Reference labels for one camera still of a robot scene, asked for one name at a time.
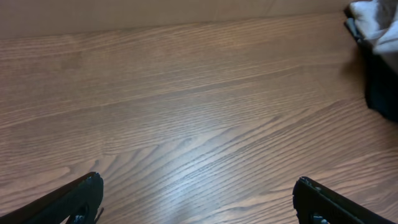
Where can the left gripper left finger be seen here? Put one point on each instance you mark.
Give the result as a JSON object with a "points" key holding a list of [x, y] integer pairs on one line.
{"points": [[76, 202]]}

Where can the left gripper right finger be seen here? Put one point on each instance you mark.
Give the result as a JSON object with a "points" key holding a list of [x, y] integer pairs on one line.
{"points": [[315, 203]]}

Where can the beige shorts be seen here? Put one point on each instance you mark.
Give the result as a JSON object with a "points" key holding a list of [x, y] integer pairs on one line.
{"points": [[376, 21]]}

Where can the black garment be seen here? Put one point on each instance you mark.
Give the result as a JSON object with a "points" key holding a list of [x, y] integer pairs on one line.
{"points": [[381, 80]]}

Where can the grey shorts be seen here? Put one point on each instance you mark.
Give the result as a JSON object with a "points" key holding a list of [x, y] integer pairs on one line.
{"points": [[350, 25]]}

